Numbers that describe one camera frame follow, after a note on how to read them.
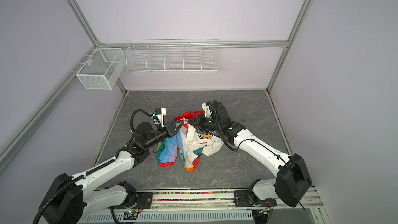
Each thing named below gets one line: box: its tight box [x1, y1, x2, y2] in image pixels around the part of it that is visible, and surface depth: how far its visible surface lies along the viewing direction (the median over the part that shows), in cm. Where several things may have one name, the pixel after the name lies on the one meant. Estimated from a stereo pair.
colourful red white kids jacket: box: [155, 110, 224, 173], surface depth 86 cm
